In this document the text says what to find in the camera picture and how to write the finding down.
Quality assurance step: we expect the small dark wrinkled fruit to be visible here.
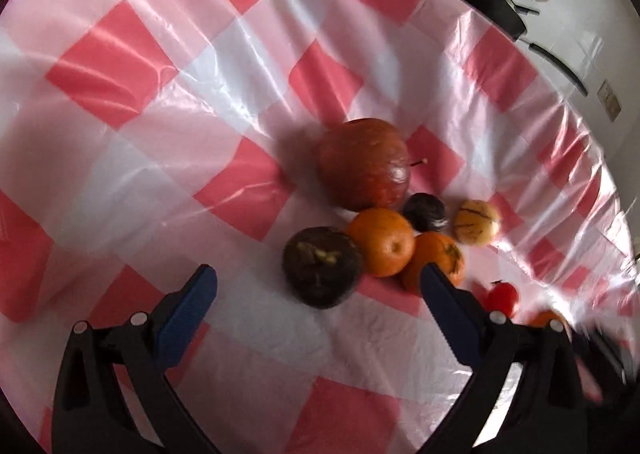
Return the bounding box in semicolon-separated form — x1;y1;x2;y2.
403;192;447;232

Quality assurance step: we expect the red white checked plastic tablecloth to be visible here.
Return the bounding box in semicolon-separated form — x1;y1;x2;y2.
0;0;640;454

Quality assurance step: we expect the small yellow striped pepino melon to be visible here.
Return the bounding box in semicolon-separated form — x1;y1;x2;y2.
454;200;501;247

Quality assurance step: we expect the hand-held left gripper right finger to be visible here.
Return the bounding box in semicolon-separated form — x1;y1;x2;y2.
419;264;586;454

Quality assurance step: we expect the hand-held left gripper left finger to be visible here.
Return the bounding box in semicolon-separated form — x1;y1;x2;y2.
51;264;221;454

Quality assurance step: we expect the red tomato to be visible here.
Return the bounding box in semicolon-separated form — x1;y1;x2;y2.
482;280;518;319

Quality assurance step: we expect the dark purple mangosteen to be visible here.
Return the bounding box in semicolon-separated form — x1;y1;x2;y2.
282;226;363;310

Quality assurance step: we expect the red brown apple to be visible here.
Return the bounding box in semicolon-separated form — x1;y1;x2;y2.
317;118;428;212

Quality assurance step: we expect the small orange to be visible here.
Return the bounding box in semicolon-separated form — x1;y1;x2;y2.
347;207;416;278

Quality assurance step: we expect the wall socket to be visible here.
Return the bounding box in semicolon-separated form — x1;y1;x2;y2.
597;80;622;122

